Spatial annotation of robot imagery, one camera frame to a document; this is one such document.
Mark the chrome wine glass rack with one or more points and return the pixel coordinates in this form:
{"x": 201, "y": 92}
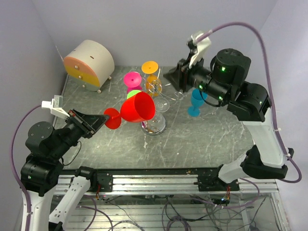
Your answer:
{"x": 178, "y": 97}

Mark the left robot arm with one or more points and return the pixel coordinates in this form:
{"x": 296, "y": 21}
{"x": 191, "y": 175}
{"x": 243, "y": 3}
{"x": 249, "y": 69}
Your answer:
{"x": 41, "y": 171}

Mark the green plastic wine glass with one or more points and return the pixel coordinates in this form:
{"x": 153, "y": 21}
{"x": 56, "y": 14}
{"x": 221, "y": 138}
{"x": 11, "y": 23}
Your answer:
{"x": 132, "y": 93}

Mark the clear wine glass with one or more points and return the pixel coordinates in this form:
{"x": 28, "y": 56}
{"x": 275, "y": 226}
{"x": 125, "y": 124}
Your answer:
{"x": 158, "y": 123}

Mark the pink plastic wine glass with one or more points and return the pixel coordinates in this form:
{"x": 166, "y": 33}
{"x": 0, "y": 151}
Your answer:
{"x": 133, "y": 81}

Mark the blue plastic wine glass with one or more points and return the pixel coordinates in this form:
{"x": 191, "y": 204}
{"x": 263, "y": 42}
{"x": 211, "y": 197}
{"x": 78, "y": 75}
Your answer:
{"x": 197, "y": 100}

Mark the orange plastic wine glass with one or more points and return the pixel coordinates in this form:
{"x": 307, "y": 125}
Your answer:
{"x": 150, "y": 72}

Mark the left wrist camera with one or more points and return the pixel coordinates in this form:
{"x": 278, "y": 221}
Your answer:
{"x": 56, "y": 107}

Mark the red plastic wine glass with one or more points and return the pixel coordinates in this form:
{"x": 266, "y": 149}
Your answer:
{"x": 138, "y": 108}

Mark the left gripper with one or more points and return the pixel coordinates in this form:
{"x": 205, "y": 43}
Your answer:
{"x": 88, "y": 123}

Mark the round mini drawer cabinet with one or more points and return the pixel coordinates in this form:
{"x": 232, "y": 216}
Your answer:
{"x": 90, "y": 64}

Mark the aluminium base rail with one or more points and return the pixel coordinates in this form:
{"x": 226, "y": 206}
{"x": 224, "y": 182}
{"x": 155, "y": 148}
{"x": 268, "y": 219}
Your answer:
{"x": 175, "y": 181}

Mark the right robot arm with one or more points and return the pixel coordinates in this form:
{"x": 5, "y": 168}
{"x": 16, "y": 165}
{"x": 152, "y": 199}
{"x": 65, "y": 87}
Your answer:
{"x": 249, "y": 102}

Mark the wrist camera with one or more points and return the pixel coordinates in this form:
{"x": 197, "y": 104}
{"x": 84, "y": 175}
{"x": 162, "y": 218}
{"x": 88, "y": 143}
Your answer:
{"x": 56, "y": 107}
{"x": 197, "y": 48}

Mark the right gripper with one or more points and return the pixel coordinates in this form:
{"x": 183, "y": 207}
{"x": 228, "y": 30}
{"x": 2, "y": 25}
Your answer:
{"x": 180, "y": 75}

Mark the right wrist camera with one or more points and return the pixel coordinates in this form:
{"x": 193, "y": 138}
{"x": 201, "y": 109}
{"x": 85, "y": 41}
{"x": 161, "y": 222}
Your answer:
{"x": 197, "y": 48}

